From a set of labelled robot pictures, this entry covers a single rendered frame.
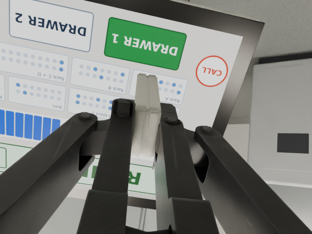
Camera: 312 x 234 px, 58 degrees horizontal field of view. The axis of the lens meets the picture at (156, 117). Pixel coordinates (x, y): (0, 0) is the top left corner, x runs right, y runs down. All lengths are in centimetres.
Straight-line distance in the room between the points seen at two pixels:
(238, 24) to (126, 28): 13
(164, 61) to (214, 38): 7
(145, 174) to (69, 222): 96
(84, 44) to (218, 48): 16
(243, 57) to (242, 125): 373
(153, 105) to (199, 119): 23
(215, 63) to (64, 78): 19
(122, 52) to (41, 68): 10
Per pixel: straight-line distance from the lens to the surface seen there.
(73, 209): 136
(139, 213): 171
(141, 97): 17
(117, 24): 35
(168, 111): 17
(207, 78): 37
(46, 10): 36
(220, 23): 36
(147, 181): 44
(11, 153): 45
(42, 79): 38
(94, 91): 37
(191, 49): 35
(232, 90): 38
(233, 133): 410
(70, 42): 36
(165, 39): 35
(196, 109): 38
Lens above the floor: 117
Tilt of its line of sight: 15 degrees down
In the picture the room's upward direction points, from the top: 172 degrees counter-clockwise
